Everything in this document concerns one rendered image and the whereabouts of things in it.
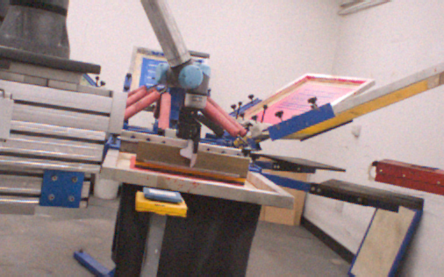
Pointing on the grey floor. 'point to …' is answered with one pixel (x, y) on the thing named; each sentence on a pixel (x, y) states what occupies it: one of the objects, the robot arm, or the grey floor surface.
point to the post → (159, 209)
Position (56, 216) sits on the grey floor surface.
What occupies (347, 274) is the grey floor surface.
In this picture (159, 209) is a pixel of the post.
